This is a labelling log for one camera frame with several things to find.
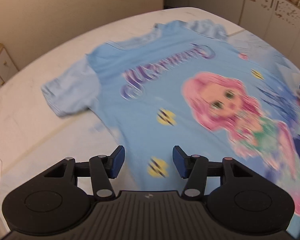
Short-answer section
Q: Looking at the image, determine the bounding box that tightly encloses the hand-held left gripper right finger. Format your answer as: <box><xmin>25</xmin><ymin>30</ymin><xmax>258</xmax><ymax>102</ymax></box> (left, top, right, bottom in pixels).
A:
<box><xmin>172</xmin><ymin>145</ymin><xmax>257</xmax><ymax>201</ymax></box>

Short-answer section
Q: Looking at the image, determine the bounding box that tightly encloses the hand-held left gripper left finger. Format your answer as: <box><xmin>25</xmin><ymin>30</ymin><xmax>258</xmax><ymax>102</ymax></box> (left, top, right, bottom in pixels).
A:
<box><xmin>42</xmin><ymin>145</ymin><xmax>126</xmax><ymax>201</ymax></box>

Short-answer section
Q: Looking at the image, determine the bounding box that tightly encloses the light blue printed t-shirt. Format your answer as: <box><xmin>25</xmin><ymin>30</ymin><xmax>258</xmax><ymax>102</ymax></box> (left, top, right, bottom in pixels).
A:
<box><xmin>41</xmin><ymin>19</ymin><xmax>300</xmax><ymax>218</ymax></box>

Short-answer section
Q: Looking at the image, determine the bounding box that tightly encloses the speckled white cabinet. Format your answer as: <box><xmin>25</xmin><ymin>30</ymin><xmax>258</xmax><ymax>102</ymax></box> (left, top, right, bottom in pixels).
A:
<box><xmin>240</xmin><ymin>0</ymin><xmax>300</xmax><ymax>49</ymax></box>

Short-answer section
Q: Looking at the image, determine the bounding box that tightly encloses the grey cabinet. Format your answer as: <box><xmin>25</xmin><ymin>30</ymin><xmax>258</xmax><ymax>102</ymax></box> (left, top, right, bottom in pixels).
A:
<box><xmin>190</xmin><ymin>0</ymin><xmax>248</xmax><ymax>27</ymax></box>

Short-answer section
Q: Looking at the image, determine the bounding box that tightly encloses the light wooden cabinet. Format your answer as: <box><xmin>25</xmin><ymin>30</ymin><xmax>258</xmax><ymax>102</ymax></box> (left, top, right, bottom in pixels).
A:
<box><xmin>0</xmin><ymin>41</ymin><xmax>19</xmax><ymax>98</ymax></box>

